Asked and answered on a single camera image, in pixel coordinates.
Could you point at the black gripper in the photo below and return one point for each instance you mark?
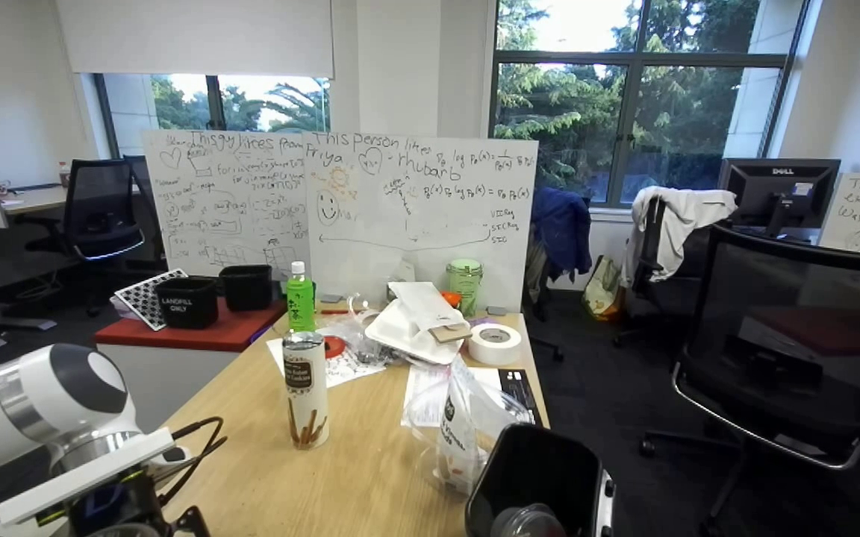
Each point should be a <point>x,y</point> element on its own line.
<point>106,510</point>

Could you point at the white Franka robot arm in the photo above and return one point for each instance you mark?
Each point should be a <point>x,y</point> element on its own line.
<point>43,397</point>

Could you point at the tall clear canister black label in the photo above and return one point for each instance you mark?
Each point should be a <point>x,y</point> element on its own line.
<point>304,389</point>

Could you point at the white paper sheet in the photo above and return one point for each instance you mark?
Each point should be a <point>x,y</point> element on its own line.
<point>351,367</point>

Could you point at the white perforated tray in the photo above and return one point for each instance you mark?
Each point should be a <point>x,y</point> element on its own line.
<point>134,300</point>

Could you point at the green plastic bottle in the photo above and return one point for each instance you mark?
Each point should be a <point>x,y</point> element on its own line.
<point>298,303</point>

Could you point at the clear plastic zip bag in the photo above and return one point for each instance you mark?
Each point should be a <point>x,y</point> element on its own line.
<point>424,391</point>

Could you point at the crumpled clear plastic bag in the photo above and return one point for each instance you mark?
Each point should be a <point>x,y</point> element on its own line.
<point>463,418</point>

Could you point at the white papers pile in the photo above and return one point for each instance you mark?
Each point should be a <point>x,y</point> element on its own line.
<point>410,324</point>

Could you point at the small brown card box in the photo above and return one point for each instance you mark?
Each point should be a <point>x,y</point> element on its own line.
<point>449,331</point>

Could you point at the whiteboard with dense writing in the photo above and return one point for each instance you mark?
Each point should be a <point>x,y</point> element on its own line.
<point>221,197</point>

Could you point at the white tape roll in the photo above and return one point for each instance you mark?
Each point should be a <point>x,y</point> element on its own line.
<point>479,349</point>

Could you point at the black office chair silver trim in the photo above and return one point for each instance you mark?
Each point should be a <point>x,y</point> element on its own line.
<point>101,203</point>

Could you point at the black landfill bin with trash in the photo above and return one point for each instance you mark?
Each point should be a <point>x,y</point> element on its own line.
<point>537,467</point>

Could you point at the light green container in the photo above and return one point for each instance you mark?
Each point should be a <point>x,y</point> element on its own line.
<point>463,285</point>

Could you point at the whiteboard with sun drawing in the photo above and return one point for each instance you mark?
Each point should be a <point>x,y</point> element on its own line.
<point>418,210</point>

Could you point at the blue jacket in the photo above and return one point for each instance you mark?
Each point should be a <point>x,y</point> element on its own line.
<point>561,227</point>

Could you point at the yellow bag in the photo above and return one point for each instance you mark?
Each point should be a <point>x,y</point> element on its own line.
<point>603,286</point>

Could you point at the white roller blind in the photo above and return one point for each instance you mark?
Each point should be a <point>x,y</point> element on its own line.
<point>191,33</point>

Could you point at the black chair under white cloth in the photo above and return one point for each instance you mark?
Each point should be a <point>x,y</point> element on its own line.
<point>648,261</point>

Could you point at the white cloth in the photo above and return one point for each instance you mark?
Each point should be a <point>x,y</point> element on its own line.
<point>684,212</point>

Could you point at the black mesh office chair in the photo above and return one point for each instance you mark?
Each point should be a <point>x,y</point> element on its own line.
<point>788,337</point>

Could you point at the small black Dell monitor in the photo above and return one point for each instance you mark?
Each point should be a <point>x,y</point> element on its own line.
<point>778,190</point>

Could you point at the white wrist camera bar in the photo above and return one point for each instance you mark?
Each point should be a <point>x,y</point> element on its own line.
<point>80,477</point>

